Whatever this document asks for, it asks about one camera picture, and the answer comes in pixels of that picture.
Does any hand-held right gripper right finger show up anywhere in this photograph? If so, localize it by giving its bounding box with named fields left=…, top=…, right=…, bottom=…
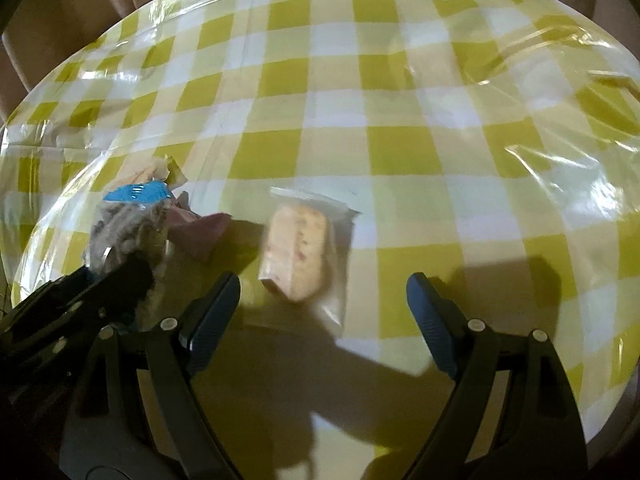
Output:
left=406, top=272, right=589, bottom=480

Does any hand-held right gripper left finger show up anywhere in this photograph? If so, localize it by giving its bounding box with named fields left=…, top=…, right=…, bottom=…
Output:
left=61, top=272, right=242, bottom=480

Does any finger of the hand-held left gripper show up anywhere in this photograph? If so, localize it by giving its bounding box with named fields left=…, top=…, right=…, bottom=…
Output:
left=82, top=255, right=154, bottom=313

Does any clear packet with pale biscuit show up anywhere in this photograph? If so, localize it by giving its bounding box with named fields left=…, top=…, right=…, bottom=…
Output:
left=256, top=186, right=362, bottom=335

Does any mauve snack packet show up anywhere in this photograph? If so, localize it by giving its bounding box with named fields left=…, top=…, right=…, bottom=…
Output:
left=166, top=191, right=234, bottom=262

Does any beige snack packet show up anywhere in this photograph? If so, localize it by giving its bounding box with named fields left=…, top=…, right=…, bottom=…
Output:
left=117, top=156, right=188, bottom=187

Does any yellow checked tablecloth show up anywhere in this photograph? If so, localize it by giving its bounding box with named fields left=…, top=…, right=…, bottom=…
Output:
left=0, top=0, right=640, bottom=480

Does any brown curtain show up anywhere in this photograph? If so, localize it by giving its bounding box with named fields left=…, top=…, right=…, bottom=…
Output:
left=0, top=0, right=231, bottom=126

